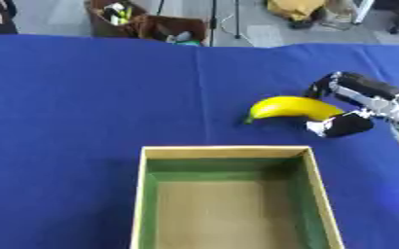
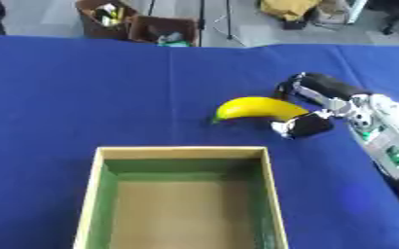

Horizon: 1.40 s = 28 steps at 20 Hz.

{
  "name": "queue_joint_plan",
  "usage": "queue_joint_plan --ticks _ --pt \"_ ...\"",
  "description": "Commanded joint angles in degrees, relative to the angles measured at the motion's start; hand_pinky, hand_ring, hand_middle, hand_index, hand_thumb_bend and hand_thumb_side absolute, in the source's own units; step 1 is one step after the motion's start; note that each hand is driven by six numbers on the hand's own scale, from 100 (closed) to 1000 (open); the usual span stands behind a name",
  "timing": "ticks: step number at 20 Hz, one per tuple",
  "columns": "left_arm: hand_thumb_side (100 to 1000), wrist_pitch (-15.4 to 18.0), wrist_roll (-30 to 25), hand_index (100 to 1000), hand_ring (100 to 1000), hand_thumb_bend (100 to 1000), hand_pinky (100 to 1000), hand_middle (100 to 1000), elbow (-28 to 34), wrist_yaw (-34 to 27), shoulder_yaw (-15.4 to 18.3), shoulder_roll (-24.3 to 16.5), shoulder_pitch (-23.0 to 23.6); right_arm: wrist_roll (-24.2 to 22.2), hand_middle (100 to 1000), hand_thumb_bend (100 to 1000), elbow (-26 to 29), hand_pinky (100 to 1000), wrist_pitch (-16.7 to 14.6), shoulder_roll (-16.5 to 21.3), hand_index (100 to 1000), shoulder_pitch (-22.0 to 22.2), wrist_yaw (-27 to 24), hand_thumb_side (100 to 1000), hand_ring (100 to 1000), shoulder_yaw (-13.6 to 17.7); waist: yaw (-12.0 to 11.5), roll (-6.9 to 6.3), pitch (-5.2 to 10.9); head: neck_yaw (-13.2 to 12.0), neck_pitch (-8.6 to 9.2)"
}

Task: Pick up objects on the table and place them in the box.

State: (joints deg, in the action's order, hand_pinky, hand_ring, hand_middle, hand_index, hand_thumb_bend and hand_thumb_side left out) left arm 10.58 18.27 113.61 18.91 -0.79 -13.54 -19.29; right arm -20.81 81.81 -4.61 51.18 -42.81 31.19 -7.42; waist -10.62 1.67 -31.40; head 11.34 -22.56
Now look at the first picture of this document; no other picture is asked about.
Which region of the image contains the brown cardboard box with items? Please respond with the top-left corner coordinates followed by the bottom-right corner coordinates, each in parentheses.
top-left (84, 0), bottom-right (210, 47)

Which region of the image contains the black tripod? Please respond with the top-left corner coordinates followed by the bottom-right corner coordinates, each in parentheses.
top-left (153, 0), bottom-right (246, 48)

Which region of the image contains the tan cardboard box green inside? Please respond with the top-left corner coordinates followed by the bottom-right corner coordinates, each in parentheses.
top-left (129, 145), bottom-right (346, 249)

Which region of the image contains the yellow toy banana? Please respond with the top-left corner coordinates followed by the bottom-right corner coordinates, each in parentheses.
top-left (241, 95), bottom-right (346, 125)

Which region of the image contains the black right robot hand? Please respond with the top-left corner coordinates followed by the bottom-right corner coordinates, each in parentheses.
top-left (303, 71), bottom-right (399, 139)

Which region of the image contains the yellow bag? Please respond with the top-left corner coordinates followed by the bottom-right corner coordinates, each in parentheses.
top-left (264, 0), bottom-right (329, 22)

